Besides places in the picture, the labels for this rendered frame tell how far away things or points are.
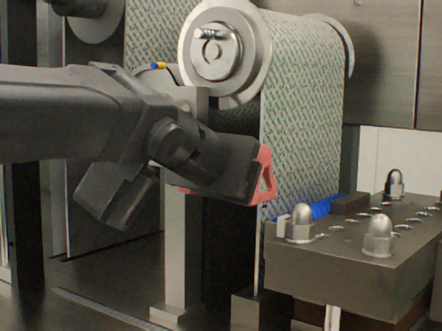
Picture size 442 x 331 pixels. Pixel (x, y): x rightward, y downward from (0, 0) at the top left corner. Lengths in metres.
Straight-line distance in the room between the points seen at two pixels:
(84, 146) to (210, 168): 0.20
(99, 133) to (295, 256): 0.33
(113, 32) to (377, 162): 2.77
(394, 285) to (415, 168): 2.82
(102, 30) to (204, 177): 0.39
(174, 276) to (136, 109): 0.39
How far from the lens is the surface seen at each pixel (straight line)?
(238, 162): 0.59
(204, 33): 0.71
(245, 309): 0.75
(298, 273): 0.67
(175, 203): 0.75
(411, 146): 3.43
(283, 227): 0.69
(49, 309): 0.83
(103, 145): 0.42
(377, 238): 0.65
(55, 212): 1.02
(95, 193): 0.52
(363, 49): 1.00
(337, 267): 0.64
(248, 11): 0.72
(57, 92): 0.37
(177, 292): 0.78
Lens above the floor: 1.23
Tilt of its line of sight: 10 degrees down
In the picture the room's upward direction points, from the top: 1 degrees clockwise
